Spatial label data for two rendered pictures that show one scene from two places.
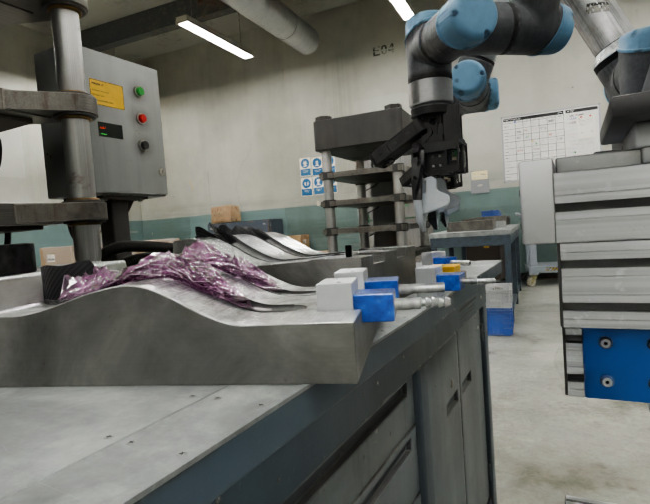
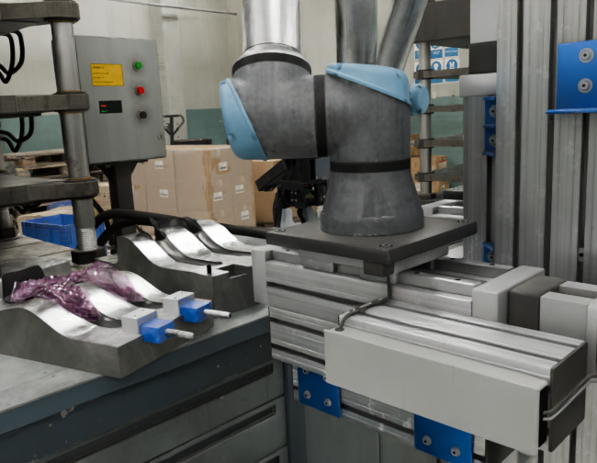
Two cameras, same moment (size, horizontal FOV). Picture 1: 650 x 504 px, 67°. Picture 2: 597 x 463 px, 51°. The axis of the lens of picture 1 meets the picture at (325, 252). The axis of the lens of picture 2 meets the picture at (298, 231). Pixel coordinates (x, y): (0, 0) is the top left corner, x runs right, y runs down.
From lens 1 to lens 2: 0.75 m
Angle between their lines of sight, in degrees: 19
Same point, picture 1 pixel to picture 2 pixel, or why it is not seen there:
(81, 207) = (75, 186)
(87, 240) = (82, 212)
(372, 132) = not seen: hidden behind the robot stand
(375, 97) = not seen: outside the picture
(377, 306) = (151, 333)
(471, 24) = not seen: hidden behind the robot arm
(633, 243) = (298, 315)
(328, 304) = (127, 328)
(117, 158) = (117, 130)
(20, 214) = (31, 193)
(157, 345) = (37, 341)
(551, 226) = (264, 294)
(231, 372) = (68, 361)
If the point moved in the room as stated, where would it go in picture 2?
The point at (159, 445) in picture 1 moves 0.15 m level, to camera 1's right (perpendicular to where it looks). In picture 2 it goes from (5, 399) to (89, 407)
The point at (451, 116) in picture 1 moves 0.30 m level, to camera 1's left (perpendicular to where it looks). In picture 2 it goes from (304, 162) to (171, 165)
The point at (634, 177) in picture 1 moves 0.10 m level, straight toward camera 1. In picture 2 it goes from (298, 275) to (244, 289)
